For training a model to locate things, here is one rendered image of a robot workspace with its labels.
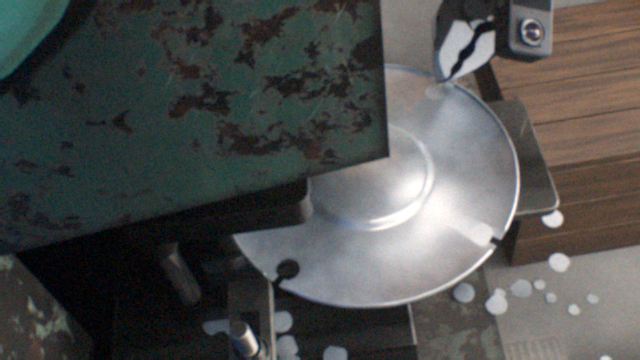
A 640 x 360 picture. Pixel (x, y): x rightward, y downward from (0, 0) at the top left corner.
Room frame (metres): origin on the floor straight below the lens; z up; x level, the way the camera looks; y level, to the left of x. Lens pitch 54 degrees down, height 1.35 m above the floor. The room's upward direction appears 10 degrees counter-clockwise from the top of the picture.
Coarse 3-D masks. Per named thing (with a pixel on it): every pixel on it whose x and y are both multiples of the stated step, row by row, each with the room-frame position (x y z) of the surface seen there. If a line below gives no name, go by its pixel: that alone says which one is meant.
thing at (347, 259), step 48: (432, 144) 0.43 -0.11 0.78; (480, 144) 0.42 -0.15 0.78; (336, 192) 0.39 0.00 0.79; (384, 192) 0.38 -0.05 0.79; (432, 192) 0.37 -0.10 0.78; (480, 192) 0.36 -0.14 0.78; (240, 240) 0.36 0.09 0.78; (288, 240) 0.35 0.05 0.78; (336, 240) 0.34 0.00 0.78; (384, 240) 0.33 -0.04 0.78; (432, 240) 0.32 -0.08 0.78; (288, 288) 0.30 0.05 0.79; (336, 288) 0.29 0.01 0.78; (384, 288) 0.28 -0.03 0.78; (432, 288) 0.28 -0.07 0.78
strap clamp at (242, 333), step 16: (240, 288) 0.32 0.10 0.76; (256, 288) 0.32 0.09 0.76; (240, 304) 0.31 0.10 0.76; (256, 304) 0.30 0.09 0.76; (272, 304) 0.31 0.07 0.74; (240, 320) 0.29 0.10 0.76; (256, 320) 0.29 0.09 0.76; (272, 320) 0.29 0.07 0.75; (240, 336) 0.25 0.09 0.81; (256, 336) 0.27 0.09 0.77; (272, 336) 0.27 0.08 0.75; (240, 352) 0.25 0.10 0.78; (256, 352) 0.25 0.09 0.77; (272, 352) 0.25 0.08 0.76
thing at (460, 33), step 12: (432, 24) 0.55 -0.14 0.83; (456, 24) 0.50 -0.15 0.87; (468, 24) 0.50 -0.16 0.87; (432, 36) 0.54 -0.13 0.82; (456, 36) 0.50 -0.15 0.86; (468, 36) 0.50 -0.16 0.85; (432, 48) 0.52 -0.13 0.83; (444, 48) 0.50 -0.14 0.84; (456, 48) 0.50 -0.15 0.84; (432, 60) 0.51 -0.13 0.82; (444, 60) 0.50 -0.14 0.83; (456, 60) 0.50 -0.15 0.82; (444, 72) 0.50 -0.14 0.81
